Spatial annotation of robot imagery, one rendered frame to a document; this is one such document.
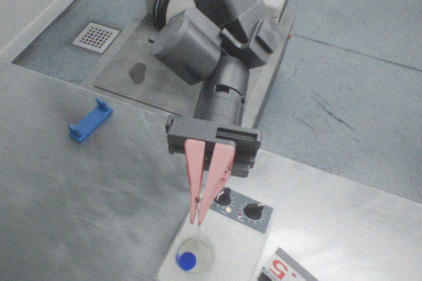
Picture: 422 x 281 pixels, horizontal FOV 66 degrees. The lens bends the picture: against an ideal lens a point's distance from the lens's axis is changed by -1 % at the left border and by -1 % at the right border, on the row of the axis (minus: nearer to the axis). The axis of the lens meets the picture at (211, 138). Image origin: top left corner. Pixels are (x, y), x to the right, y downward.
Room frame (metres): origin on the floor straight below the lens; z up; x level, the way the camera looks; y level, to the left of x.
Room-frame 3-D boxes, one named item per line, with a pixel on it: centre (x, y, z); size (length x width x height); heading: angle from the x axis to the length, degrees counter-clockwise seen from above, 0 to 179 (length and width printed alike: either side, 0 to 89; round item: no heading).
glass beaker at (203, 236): (0.10, 0.01, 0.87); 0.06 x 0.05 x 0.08; 57
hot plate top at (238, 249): (0.11, -0.01, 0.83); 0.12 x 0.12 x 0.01; 68
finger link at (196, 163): (0.15, -0.01, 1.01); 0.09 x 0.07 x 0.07; 173
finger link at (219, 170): (0.15, 0.01, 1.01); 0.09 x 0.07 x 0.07; 173
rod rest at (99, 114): (0.38, 0.25, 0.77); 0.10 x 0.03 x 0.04; 151
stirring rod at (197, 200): (0.11, 0.01, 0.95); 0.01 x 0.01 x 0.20; 82
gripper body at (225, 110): (0.22, 0.00, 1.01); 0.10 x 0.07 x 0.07; 83
